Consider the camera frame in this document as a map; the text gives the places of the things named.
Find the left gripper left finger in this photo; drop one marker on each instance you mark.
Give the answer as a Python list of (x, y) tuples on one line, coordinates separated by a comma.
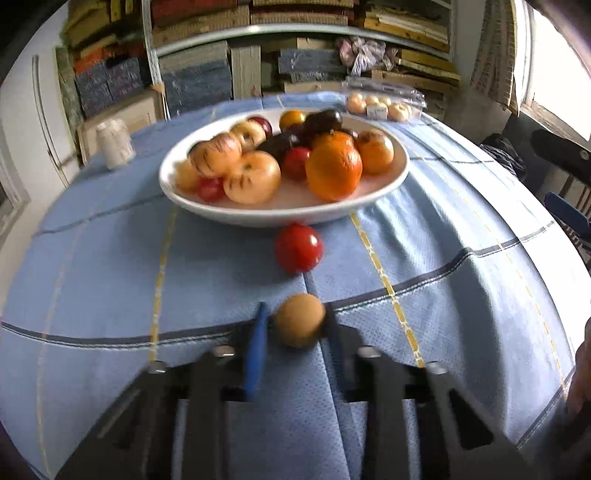
[(172, 421)]

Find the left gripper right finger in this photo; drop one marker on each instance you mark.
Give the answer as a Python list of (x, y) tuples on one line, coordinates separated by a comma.
[(457, 438)]

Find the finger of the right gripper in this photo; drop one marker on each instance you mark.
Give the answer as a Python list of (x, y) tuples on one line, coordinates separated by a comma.
[(568, 215)]

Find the brown round kiwi fruit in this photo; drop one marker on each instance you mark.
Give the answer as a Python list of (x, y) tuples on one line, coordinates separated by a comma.
[(299, 320)]

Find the large orange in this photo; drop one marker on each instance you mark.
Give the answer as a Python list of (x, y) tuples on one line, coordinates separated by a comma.
[(334, 170)]

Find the yellow striped apple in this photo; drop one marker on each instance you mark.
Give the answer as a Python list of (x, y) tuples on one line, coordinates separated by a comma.
[(253, 180)]

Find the yellow orange small fruit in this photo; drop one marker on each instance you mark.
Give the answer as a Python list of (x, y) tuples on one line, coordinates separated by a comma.
[(291, 118)]

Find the pale yellow round fruit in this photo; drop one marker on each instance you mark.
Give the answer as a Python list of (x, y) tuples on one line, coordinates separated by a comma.
[(186, 177)]

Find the blue checked tablecloth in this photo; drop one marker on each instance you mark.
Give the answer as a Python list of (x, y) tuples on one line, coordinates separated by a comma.
[(461, 265)]

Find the clear plastic fruit package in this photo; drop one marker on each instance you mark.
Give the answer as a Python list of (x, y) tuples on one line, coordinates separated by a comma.
[(382, 101)]

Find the small orange mandarin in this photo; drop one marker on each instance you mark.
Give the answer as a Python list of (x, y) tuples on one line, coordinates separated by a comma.
[(336, 136)]

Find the white oval plate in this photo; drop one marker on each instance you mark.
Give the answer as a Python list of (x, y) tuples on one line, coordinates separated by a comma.
[(293, 202)]

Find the crumpled pink cloth on shelf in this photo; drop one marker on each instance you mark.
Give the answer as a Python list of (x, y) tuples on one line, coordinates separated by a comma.
[(360, 55)]

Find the small red tomato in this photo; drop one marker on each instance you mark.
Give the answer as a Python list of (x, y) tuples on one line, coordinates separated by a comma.
[(293, 166)]

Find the white drink can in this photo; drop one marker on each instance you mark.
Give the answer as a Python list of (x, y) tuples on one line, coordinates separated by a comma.
[(115, 143)]

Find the pale striped peach fruit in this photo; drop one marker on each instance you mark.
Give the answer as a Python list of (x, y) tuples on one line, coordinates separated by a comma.
[(216, 157)]

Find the dark plum on plate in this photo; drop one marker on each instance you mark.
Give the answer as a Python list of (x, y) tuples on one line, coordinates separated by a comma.
[(279, 145)]

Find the framed picture leaning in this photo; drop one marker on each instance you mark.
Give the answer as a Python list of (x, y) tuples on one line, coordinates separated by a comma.
[(136, 112)]

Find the white metal shelf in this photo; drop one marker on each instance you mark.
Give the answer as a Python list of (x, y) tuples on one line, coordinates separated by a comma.
[(172, 27)]

